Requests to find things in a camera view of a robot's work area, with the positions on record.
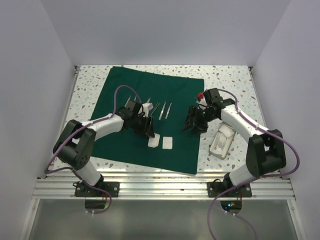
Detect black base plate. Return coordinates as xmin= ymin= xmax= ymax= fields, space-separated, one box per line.
xmin=206 ymin=179 xmax=253 ymax=215
xmin=72 ymin=181 xmax=120 ymax=214

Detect green surgical cloth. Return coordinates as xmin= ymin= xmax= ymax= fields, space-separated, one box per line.
xmin=91 ymin=66 xmax=205 ymax=175

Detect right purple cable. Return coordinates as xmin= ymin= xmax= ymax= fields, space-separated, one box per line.
xmin=198 ymin=87 xmax=300 ymax=240

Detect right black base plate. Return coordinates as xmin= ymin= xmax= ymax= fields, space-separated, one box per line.
xmin=206 ymin=179 xmax=253 ymax=215

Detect thin steel tweezers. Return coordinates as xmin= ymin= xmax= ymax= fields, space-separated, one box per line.
xmin=150 ymin=102 xmax=160 ymax=116

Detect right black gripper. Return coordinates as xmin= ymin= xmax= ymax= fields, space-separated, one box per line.
xmin=181 ymin=105 xmax=217 ymax=136

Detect white gauze pad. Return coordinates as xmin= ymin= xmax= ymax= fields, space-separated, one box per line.
xmin=147 ymin=133 xmax=160 ymax=148
xmin=218 ymin=124 xmax=231 ymax=138
xmin=162 ymin=136 xmax=173 ymax=150
xmin=222 ymin=126 xmax=236 ymax=139

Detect white paper packet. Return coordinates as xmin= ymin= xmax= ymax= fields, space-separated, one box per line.
xmin=209 ymin=133 xmax=232 ymax=158

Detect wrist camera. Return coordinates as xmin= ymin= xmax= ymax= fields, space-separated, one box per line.
xmin=195 ymin=92 xmax=207 ymax=107
xmin=142 ymin=102 xmax=153 ymax=117

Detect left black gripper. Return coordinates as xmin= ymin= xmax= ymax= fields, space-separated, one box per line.
xmin=131 ymin=113 xmax=155 ymax=138

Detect aluminium rail frame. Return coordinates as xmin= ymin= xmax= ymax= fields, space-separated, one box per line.
xmin=18 ymin=65 xmax=320 ymax=240

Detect metal instrument tray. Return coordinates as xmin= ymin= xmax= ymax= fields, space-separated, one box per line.
xmin=209 ymin=122 xmax=236 ymax=160

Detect curved steel tweezers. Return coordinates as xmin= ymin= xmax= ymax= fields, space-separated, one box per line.
xmin=158 ymin=102 xmax=166 ymax=120

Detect short steel tweezers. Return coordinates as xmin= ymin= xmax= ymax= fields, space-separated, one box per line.
xmin=165 ymin=102 xmax=172 ymax=119

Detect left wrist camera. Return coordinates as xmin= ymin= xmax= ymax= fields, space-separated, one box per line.
xmin=142 ymin=102 xmax=153 ymax=117

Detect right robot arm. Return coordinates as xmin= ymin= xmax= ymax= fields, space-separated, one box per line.
xmin=182 ymin=88 xmax=287 ymax=198

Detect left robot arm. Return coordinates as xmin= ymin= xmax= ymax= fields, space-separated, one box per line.
xmin=53 ymin=100 xmax=155 ymax=197

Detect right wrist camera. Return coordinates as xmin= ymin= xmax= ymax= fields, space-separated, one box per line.
xmin=195 ymin=92 xmax=207 ymax=107

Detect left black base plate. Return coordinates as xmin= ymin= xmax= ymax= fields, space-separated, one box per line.
xmin=72 ymin=181 xmax=120 ymax=214

